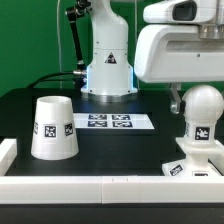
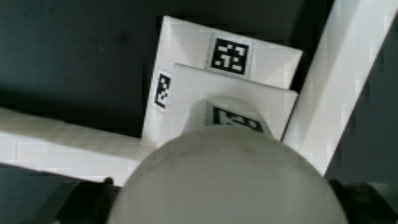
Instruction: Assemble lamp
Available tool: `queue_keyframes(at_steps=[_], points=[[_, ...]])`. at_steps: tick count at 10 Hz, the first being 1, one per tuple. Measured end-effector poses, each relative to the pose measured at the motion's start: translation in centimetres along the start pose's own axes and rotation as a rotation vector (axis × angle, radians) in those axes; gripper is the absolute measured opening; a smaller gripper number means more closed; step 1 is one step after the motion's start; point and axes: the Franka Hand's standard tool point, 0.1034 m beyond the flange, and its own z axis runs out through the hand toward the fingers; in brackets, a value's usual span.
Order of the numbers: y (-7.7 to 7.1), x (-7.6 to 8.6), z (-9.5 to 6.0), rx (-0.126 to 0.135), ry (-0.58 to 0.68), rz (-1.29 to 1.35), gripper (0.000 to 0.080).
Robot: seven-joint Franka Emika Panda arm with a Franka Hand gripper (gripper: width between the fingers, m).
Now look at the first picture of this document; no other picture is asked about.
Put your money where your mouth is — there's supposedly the white right fence block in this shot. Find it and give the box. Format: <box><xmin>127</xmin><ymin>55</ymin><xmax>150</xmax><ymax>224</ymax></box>
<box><xmin>209</xmin><ymin>140</ymin><xmax>224</xmax><ymax>176</ymax></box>

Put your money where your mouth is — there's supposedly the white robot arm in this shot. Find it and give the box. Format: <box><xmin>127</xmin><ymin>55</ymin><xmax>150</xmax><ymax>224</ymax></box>
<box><xmin>82</xmin><ymin>0</ymin><xmax>224</xmax><ymax>113</ymax></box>

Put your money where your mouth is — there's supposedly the white lamp base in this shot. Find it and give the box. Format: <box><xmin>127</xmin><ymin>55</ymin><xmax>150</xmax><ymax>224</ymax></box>
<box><xmin>162</xmin><ymin>137</ymin><xmax>223</xmax><ymax>177</ymax></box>

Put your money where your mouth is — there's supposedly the white marker sheet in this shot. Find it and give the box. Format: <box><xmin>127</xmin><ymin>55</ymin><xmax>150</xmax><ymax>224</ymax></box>
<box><xmin>73</xmin><ymin>113</ymin><xmax>154</xmax><ymax>130</ymax></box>

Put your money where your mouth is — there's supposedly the black cable hose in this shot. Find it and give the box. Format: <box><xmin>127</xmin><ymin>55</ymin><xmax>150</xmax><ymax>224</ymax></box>
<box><xmin>26</xmin><ymin>0</ymin><xmax>92</xmax><ymax>89</ymax></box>

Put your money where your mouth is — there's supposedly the white fence block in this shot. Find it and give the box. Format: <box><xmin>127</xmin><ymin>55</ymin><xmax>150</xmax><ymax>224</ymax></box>
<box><xmin>0</xmin><ymin>139</ymin><xmax>17</xmax><ymax>176</ymax></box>
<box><xmin>209</xmin><ymin>140</ymin><xmax>224</xmax><ymax>176</ymax></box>

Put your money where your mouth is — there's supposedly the white lamp bulb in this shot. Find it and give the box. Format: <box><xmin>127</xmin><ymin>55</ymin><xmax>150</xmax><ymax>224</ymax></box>
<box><xmin>183</xmin><ymin>85</ymin><xmax>224</xmax><ymax>148</ymax></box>

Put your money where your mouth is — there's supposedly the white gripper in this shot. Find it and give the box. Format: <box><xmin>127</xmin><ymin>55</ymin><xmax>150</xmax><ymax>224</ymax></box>
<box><xmin>134</xmin><ymin>25</ymin><xmax>224</xmax><ymax>114</ymax></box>

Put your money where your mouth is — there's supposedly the white left fence block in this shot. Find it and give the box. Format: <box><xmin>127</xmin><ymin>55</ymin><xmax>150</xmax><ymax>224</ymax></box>
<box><xmin>0</xmin><ymin>139</ymin><xmax>17</xmax><ymax>176</ymax></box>

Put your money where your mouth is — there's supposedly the white front fence wall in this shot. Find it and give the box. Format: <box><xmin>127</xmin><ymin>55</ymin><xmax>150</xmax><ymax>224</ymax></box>
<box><xmin>0</xmin><ymin>176</ymin><xmax>224</xmax><ymax>204</ymax></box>

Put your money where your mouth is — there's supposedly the grey thin cable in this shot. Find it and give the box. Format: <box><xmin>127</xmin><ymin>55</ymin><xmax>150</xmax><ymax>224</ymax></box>
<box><xmin>55</xmin><ymin>0</ymin><xmax>64</xmax><ymax>90</ymax></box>

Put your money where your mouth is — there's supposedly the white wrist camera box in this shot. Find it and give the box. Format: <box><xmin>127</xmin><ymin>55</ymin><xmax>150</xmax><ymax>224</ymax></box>
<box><xmin>143</xmin><ymin>0</ymin><xmax>224</xmax><ymax>24</ymax></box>

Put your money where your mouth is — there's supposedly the white lamp shade cone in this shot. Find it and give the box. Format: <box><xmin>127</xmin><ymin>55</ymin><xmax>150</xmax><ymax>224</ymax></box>
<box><xmin>31</xmin><ymin>96</ymin><xmax>79</xmax><ymax>160</ymax></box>

